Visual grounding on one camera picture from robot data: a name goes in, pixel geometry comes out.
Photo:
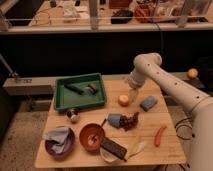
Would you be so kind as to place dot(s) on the white small bowl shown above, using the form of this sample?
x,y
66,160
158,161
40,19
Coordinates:
x,y
107,156

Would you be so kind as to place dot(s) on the red bowl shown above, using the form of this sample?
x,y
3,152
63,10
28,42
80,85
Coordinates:
x,y
86,135

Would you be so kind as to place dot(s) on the black rectangular remote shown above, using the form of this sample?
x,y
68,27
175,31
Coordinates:
x,y
114,148

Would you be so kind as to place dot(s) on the blue cup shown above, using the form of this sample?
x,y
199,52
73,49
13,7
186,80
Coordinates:
x,y
114,120

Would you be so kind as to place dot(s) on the black bag on shelf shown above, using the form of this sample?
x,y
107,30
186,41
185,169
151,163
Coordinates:
x,y
121,16

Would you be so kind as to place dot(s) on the orange carrot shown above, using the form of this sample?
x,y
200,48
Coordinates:
x,y
158,135

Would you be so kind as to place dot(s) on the orange ball on ledge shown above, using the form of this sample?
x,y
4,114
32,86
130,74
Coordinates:
x,y
192,73

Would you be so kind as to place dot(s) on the yellow orange apple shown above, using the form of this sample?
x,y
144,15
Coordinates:
x,y
123,100

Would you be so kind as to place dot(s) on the green plastic tray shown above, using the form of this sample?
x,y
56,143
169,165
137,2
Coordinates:
x,y
65,99

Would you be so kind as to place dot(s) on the blue sponge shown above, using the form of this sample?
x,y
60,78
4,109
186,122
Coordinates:
x,y
148,103

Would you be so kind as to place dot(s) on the blue grey cloth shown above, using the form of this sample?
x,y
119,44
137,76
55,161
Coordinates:
x,y
59,135

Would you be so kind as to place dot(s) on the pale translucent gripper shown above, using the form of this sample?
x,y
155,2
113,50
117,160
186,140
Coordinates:
x,y
133,93

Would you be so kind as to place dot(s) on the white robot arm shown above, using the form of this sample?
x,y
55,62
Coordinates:
x,y
194,101

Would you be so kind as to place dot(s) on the purple bowl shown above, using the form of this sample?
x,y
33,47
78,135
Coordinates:
x,y
69,145

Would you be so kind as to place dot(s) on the brown grey toy in tray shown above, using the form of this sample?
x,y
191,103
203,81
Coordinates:
x,y
91,89

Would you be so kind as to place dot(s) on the spoon in red bowl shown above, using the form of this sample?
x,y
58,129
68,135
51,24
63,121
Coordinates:
x,y
94,136

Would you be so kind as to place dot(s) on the dark green cucumber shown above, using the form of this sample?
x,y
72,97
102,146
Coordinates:
x,y
74,89

